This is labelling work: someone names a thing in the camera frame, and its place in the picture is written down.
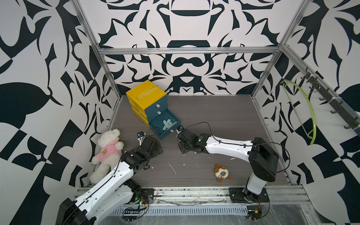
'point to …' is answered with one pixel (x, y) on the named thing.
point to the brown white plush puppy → (221, 172)
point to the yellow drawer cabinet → (143, 95)
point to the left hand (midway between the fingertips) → (152, 145)
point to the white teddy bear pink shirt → (109, 156)
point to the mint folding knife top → (166, 124)
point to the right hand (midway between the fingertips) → (181, 142)
